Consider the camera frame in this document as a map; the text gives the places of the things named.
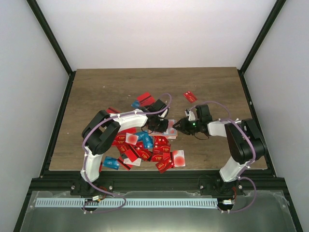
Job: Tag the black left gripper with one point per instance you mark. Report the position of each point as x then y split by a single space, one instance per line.
163 128

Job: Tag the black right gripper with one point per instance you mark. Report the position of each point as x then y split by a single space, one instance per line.
183 126

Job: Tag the pink card holder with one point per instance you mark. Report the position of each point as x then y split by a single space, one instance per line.
170 132

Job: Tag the red VIP card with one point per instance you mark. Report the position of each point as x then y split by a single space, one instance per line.
164 165
164 149

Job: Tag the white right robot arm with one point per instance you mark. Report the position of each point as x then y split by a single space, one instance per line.
245 141

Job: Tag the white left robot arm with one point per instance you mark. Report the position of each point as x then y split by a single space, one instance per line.
101 131

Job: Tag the blue card in pile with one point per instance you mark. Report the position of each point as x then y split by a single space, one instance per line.
146 139

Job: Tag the white card red dot left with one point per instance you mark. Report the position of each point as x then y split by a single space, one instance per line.
131 139

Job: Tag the small red card far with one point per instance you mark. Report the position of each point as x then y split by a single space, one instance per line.
190 96

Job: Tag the white card red circle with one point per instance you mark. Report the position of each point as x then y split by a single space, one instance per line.
178 158

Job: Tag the red striped card left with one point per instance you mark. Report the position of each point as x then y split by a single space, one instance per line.
111 110

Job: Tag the blue card near edge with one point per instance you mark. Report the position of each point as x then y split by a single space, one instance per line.
110 162

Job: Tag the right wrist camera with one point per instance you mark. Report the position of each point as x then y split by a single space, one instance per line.
190 115

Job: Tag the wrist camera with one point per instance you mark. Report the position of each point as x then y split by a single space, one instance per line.
190 115
164 114

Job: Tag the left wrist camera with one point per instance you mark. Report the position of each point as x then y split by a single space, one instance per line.
164 114

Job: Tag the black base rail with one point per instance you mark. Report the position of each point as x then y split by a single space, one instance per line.
171 180

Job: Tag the light blue slotted cable duct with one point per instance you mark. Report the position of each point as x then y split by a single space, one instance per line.
204 203

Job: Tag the black frame post right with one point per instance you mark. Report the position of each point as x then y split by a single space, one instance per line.
271 18

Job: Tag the black frame post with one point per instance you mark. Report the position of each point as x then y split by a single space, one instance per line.
34 6
271 18

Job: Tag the black frame post left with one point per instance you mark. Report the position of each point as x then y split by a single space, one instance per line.
34 6

